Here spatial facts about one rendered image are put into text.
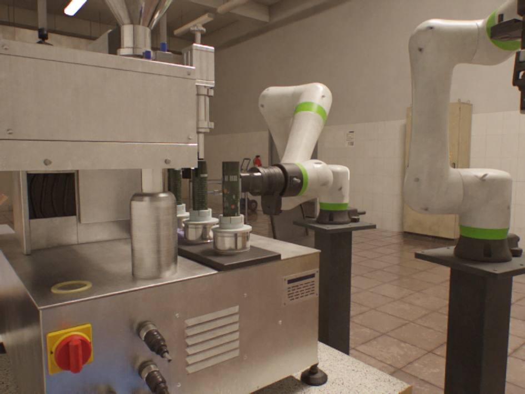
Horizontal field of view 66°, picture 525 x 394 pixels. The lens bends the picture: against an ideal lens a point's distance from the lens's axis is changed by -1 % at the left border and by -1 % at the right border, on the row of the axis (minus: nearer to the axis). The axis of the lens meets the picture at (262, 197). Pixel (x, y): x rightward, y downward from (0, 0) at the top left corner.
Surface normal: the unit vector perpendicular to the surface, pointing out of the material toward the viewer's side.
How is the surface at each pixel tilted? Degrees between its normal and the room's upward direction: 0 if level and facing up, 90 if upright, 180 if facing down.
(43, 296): 0
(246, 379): 90
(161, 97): 90
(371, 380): 0
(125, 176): 90
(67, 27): 90
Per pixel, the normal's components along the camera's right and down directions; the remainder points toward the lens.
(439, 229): -0.78, 0.06
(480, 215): -0.57, 0.07
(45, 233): 0.62, 0.07
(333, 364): 0.00, -1.00
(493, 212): -0.21, 0.09
